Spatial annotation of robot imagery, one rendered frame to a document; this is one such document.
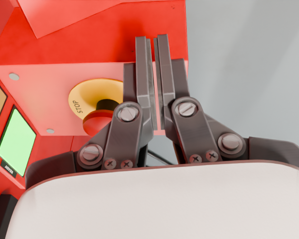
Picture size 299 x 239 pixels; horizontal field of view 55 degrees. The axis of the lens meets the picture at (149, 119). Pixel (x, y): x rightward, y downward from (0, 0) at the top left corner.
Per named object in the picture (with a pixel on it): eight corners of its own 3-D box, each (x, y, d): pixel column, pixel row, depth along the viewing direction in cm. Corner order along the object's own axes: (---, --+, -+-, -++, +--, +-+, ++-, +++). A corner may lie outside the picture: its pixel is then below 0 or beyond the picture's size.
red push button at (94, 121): (134, 113, 28) (131, 145, 26) (93, 113, 28) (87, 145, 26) (128, 85, 25) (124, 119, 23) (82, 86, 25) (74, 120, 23)
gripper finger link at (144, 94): (90, 192, 13) (98, 82, 17) (162, 187, 13) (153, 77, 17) (68, 160, 10) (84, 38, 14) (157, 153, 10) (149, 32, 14)
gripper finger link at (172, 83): (165, 187, 13) (156, 77, 17) (238, 182, 13) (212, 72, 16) (162, 153, 10) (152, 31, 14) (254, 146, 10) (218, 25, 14)
